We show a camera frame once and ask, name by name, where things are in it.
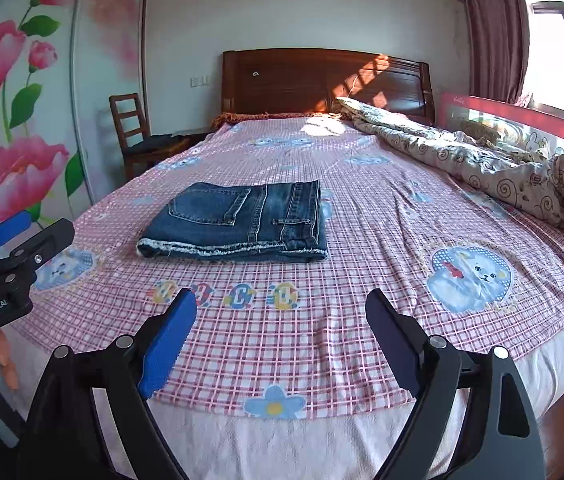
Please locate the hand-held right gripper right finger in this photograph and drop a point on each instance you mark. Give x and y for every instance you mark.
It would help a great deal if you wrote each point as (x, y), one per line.
(391, 340)

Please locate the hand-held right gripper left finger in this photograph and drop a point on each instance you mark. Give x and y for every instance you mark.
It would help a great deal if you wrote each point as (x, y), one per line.
(167, 345)

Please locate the blue denim pants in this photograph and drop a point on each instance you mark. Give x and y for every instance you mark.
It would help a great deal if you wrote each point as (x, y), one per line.
(222, 215)

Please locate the pink striped bed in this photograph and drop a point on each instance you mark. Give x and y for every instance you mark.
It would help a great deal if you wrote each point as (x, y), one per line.
(361, 240)

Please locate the dark chair cushion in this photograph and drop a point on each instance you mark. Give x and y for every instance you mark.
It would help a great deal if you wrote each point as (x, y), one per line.
(154, 145)

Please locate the white mattress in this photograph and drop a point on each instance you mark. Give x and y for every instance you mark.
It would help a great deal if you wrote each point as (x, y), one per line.
(287, 440)

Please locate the wooden chair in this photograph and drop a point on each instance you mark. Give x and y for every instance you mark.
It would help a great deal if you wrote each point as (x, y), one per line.
(129, 120)

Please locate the floral wardrobe doors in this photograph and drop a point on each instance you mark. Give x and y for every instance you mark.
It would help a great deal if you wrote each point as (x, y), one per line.
(97, 85)

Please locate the floral quilt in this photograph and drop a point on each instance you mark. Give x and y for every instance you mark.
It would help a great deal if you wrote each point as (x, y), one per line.
(461, 160)

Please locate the wooden headboard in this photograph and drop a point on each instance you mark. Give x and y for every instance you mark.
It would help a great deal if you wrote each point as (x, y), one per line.
(302, 80)

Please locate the mauve curtain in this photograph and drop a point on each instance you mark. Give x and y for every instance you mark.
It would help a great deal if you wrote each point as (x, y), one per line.
(491, 35)

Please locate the white wall socket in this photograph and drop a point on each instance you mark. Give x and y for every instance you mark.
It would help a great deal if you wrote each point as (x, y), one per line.
(200, 80)

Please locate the pink bed guard rail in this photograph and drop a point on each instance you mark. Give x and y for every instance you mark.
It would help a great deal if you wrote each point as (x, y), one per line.
(511, 105)

